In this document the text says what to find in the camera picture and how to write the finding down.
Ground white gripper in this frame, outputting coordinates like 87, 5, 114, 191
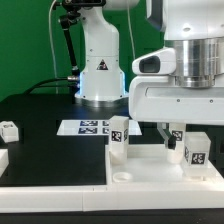
129, 76, 224, 150

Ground white marker sheet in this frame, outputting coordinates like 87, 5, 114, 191
56, 119, 142, 137

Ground white U-shaped obstacle fence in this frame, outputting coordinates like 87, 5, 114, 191
0, 148, 224, 213

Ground white square table top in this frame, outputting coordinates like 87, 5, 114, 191
105, 144, 224, 184

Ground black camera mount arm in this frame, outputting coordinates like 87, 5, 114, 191
59, 0, 80, 76

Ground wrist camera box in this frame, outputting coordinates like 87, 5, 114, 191
132, 47, 176, 76

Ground black cable at base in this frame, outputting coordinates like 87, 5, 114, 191
25, 75, 80, 95

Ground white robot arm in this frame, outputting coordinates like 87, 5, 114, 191
63, 0, 224, 125

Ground white cable left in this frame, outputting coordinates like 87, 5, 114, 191
48, 0, 60, 95

